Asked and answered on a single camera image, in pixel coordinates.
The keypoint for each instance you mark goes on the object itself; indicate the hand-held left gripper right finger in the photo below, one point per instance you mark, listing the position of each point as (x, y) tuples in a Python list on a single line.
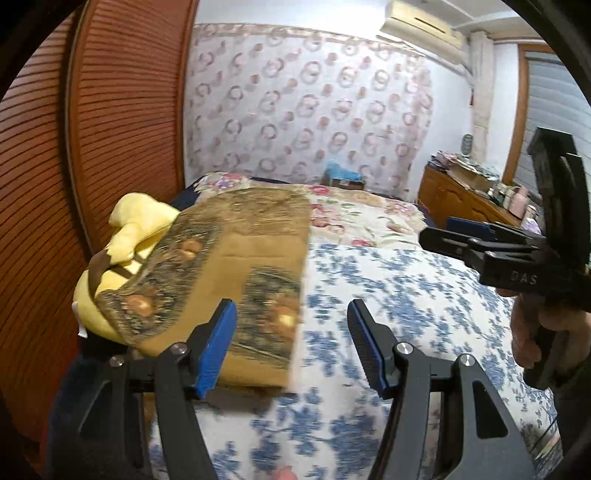
[(364, 350)]

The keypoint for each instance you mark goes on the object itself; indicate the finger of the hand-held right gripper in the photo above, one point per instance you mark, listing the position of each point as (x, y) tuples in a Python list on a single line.
[(468, 226), (448, 244)]

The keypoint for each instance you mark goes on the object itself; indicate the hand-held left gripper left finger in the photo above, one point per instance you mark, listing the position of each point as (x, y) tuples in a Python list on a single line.
[(214, 350)]

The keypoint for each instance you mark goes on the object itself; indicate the brown patterned garment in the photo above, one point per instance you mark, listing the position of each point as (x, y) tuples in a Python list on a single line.
[(240, 258)]

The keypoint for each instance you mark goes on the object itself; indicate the person's right forearm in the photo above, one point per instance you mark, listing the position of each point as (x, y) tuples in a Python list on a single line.
[(575, 397)]

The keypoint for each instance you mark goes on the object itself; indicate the person's right hand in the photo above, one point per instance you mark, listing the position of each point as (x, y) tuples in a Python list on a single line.
[(521, 332)]

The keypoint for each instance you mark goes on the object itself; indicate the person's left hand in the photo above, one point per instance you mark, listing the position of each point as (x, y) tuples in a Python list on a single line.
[(282, 474)]

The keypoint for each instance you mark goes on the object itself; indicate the wooden sideboard cabinet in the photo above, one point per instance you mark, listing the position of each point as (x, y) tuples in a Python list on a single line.
[(448, 194)]

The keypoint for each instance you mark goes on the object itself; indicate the row of cosmetic bottles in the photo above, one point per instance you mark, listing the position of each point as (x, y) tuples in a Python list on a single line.
[(503, 194)]

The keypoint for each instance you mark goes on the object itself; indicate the cardboard box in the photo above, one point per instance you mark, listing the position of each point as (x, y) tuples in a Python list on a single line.
[(471, 177)]

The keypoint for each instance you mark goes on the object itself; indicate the purple tissue box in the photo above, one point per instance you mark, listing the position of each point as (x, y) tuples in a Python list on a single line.
[(533, 226)]

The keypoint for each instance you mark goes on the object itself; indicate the pink thermos bottle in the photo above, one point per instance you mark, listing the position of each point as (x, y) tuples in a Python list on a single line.
[(521, 203)]

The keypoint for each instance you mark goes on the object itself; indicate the blue floral bed sheet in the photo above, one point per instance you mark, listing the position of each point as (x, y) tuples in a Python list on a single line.
[(415, 314)]

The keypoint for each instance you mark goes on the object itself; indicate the pile of cluttered papers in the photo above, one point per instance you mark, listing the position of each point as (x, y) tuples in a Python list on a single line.
[(457, 159)]

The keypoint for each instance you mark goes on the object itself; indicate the small grey fan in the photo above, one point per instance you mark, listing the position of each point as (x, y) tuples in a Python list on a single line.
[(467, 144)]

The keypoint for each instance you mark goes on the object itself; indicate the pink floral blanket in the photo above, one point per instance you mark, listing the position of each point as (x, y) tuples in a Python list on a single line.
[(369, 217)]

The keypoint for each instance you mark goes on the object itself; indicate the teal cloth bundle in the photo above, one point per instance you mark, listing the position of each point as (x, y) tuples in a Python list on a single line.
[(341, 171)]

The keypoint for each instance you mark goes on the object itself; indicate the cream tied side curtain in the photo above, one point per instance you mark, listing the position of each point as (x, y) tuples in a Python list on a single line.
[(482, 92)]

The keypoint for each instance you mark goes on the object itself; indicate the grey window blind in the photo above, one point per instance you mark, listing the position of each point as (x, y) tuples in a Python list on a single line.
[(545, 101)]

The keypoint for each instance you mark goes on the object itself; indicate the yellow plush toy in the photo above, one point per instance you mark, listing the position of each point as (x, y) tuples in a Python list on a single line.
[(134, 217)]

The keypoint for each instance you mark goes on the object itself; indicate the person's dark fleece clothing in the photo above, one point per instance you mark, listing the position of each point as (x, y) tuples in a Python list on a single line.
[(69, 438)]

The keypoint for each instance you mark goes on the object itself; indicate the cream air conditioner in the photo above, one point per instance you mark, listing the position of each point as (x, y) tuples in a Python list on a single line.
[(425, 27)]

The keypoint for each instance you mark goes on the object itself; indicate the wooden louvred wardrobe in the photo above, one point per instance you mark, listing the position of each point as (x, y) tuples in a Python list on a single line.
[(124, 115)]

